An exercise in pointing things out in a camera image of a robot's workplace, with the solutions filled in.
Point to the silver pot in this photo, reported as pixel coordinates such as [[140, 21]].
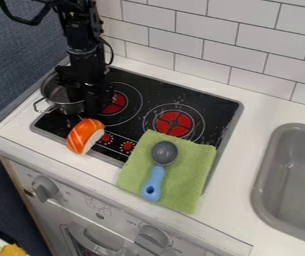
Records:
[[56, 95]]

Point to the green cloth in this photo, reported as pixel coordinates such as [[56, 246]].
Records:
[[181, 176]]

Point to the blue and grey scoop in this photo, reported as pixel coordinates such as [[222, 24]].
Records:
[[158, 168]]

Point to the toy sink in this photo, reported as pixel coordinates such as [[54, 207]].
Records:
[[292, 186]]

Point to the yellow toy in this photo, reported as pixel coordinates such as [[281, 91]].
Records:
[[12, 250]]

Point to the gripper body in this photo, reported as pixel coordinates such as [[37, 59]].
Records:
[[86, 68]]

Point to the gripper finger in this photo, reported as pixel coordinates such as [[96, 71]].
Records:
[[97, 101], [74, 93]]

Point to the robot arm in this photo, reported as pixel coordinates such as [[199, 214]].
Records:
[[82, 30]]

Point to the toy stove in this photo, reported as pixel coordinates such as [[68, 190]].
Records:
[[177, 100]]

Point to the orange toy sushi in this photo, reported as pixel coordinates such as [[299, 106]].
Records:
[[85, 136]]

